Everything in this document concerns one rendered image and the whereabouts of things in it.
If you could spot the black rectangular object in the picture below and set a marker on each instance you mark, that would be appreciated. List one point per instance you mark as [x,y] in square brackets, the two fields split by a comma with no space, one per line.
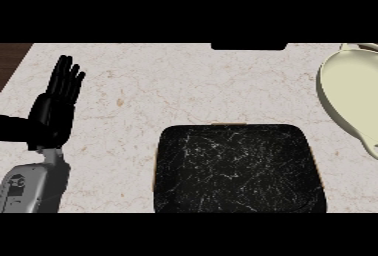
[248,46]

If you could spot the black marble tray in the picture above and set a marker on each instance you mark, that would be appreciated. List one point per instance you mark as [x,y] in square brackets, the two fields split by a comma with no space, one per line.
[237,168]

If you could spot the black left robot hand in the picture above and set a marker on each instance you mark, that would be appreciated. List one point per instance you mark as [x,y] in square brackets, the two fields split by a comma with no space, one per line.
[50,110]

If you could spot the cream pot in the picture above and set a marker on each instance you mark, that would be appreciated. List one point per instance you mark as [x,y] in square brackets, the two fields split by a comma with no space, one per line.
[351,96]

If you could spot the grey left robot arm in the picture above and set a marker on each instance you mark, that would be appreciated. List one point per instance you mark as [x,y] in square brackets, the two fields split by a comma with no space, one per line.
[29,186]

